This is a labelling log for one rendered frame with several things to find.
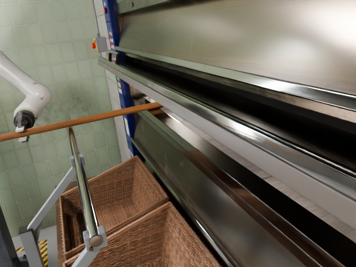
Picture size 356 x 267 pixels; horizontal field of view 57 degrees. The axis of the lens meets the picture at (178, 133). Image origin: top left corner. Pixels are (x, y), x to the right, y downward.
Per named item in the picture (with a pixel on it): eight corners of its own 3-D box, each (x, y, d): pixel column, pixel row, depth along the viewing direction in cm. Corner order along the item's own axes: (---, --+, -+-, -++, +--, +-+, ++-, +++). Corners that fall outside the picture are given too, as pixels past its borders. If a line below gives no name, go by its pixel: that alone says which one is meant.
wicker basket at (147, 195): (145, 194, 202) (138, 153, 192) (178, 248, 151) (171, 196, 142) (63, 218, 187) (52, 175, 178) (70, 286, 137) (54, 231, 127)
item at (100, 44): (105, 51, 237) (103, 36, 233) (108, 51, 228) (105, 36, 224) (95, 52, 234) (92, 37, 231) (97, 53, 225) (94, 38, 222)
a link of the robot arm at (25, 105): (29, 126, 178) (10, 115, 173) (43, 108, 178) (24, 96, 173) (27, 133, 166) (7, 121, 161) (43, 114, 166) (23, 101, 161)
